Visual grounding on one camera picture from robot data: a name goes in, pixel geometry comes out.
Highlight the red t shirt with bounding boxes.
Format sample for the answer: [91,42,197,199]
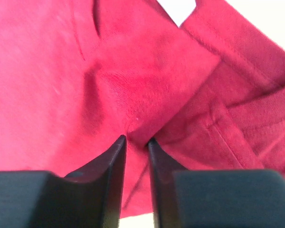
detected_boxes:
[0,0,285,217]

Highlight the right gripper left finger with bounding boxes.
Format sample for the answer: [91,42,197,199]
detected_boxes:
[0,135,126,228]

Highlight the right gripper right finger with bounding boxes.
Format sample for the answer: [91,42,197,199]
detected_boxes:
[148,139,285,228]

